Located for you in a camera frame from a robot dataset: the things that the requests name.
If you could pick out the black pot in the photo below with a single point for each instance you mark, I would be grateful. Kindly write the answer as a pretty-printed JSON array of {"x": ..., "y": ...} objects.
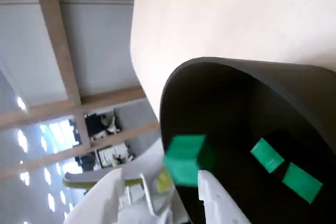
[{"x": 236, "y": 103}]

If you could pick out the yellow-green chair part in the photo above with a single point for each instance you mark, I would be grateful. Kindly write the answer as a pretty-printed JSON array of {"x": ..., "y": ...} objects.
[{"x": 76, "y": 184}]

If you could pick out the dark background office clutter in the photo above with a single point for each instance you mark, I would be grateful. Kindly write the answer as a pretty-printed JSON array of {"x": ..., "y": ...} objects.
[{"x": 102, "y": 124}]

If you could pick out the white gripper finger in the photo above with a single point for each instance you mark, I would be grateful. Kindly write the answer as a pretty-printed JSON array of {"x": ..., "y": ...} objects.
[
  {"x": 99, "y": 205},
  {"x": 220, "y": 211}
]

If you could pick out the green cube block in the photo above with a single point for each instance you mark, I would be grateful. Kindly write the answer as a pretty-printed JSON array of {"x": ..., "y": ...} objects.
[
  {"x": 183, "y": 155},
  {"x": 302, "y": 183},
  {"x": 266, "y": 155}
]

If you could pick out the wooden partition frame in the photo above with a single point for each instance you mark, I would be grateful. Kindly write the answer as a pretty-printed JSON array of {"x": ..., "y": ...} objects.
[{"x": 61, "y": 51}]

